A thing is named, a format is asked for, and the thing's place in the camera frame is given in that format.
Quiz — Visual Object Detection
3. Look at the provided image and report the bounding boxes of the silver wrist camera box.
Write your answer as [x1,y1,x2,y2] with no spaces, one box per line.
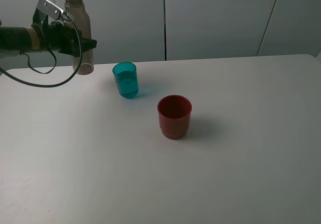
[33,0,68,22]

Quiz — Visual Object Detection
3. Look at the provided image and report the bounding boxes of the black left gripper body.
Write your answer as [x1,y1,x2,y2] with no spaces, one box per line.
[31,8,81,57]

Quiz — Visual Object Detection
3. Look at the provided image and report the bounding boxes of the black camera cable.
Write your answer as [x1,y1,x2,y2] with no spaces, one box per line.
[0,17,84,88]

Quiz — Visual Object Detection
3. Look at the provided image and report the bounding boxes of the red plastic cup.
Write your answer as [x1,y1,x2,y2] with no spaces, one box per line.
[157,95,192,140]

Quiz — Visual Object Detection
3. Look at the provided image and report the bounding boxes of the teal transparent plastic cup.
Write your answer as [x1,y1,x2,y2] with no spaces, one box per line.
[112,62,138,99]

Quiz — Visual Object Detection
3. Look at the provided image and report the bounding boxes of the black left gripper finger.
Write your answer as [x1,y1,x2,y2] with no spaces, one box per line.
[80,37,97,55]

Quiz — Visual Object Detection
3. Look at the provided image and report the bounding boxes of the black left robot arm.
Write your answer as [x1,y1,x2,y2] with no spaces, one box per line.
[1,7,97,58]

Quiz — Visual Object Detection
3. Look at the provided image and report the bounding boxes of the translucent brown water bottle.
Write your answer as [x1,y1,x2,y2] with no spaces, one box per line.
[64,0,94,75]

